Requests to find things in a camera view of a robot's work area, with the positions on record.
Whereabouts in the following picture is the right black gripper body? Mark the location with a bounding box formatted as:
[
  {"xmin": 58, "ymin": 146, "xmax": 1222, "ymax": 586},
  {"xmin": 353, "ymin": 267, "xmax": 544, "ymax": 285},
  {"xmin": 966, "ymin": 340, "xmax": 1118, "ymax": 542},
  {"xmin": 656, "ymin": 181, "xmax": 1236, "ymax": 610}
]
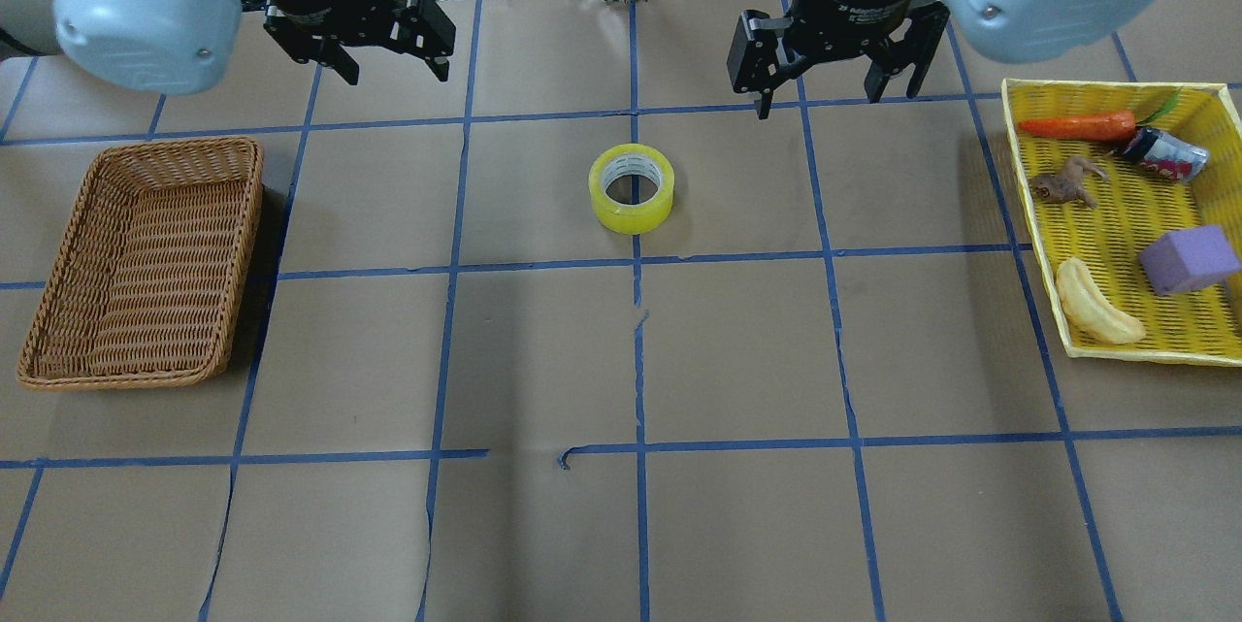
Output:
[{"xmin": 781, "ymin": 0, "xmax": 928, "ymax": 70}]

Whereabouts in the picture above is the yellow tape roll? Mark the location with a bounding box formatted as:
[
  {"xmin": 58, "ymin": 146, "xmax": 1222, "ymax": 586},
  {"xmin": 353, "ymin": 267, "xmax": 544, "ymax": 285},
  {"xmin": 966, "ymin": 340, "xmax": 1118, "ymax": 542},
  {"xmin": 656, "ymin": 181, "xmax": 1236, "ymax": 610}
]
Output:
[{"xmin": 587, "ymin": 142, "xmax": 677, "ymax": 236}]

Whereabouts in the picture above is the brown toy lion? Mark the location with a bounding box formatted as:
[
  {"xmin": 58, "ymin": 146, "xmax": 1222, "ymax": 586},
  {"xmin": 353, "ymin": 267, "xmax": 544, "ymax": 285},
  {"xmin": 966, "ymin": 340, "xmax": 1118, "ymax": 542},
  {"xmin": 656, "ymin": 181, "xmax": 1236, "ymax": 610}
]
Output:
[{"xmin": 1028, "ymin": 156, "xmax": 1110, "ymax": 209}]

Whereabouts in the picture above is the orange toy carrot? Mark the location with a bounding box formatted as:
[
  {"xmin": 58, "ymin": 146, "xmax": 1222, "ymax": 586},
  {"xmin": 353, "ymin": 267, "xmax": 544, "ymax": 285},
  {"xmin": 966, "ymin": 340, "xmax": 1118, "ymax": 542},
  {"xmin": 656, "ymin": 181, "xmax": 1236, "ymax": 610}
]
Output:
[{"xmin": 1018, "ymin": 110, "xmax": 1136, "ymax": 142}]

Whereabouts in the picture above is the yellow plastic tray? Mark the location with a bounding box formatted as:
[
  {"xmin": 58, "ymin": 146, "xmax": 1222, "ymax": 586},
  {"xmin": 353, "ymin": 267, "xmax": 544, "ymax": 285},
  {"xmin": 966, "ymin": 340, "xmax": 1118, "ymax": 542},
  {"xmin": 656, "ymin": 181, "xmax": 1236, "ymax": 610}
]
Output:
[{"xmin": 999, "ymin": 78, "xmax": 1241, "ymax": 367}]

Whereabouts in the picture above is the small drink can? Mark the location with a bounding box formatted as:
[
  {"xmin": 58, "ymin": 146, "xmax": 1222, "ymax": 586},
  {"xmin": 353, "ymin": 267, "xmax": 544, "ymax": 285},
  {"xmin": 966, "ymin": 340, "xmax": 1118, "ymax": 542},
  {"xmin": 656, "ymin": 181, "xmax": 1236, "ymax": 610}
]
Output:
[{"xmin": 1122, "ymin": 125, "xmax": 1210, "ymax": 183}]

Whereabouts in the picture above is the brown wicker basket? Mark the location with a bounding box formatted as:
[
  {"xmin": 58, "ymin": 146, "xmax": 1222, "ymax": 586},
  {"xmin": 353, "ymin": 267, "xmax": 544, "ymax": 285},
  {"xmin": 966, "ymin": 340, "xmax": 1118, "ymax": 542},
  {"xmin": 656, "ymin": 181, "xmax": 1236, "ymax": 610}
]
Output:
[{"xmin": 15, "ymin": 137, "xmax": 265, "ymax": 391}]

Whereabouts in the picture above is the yellow toy banana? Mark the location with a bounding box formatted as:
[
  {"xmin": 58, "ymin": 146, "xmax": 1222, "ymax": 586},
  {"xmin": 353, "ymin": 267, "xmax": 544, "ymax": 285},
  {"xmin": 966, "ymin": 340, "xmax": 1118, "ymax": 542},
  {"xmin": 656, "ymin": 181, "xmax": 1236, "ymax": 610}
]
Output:
[{"xmin": 1054, "ymin": 258, "xmax": 1146, "ymax": 346}]

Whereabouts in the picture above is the purple foam block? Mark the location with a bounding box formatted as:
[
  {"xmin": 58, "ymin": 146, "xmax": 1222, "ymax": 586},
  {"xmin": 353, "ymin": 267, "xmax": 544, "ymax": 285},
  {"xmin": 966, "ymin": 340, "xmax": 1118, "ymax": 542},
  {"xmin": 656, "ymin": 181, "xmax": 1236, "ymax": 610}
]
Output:
[{"xmin": 1136, "ymin": 223, "xmax": 1241, "ymax": 295}]

